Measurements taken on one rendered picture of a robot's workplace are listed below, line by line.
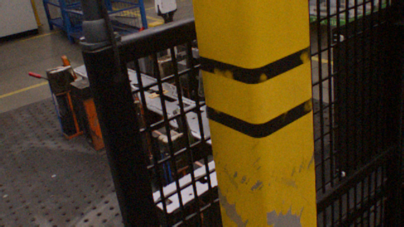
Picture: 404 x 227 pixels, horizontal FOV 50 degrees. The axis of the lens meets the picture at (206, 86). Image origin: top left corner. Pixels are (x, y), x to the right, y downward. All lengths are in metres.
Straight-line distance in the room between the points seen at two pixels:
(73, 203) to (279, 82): 1.40
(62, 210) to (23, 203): 0.19
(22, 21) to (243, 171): 8.00
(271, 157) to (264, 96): 0.08
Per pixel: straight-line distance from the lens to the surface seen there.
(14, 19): 8.41
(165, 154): 1.35
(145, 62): 2.08
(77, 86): 2.00
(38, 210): 1.83
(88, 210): 1.73
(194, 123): 1.50
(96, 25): 0.46
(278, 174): 0.53
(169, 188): 1.19
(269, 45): 0.46
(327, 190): 0.87
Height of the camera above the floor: 1.67
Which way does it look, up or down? 22 degrees down
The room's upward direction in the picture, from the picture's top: 8 degrees counter-clockwise
